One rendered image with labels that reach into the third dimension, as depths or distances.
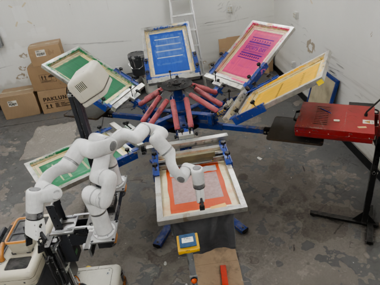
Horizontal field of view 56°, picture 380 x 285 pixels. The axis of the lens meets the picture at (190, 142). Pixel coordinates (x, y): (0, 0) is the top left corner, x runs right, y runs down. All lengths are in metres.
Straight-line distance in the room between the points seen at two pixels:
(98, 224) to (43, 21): 5.13
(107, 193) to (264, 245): 1.93
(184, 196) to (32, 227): 1.11
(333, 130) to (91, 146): 1.87
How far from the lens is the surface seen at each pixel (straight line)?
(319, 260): 3.40
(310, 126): 2.96
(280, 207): 3.83
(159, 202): 2.46
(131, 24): 6.58
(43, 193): 1.74
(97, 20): 6.62
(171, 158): 2.08
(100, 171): 1.91
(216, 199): 2.47
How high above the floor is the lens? 2.57
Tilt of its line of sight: 31 degrees down
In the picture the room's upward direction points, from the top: 8 degrees counter-clockwise
